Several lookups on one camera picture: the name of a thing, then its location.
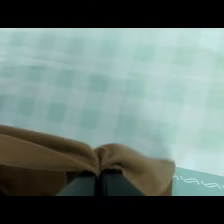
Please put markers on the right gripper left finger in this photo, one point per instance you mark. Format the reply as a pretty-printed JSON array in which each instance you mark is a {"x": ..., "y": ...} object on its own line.
[{"x": 81, "y": 186}]

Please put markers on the brown garment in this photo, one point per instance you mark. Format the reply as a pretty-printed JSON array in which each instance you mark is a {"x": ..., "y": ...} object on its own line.
[{"x": 43, "y": 156}]

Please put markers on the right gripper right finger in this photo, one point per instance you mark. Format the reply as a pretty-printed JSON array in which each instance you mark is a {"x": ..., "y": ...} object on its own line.
[{"x": 118, "y": 185}]

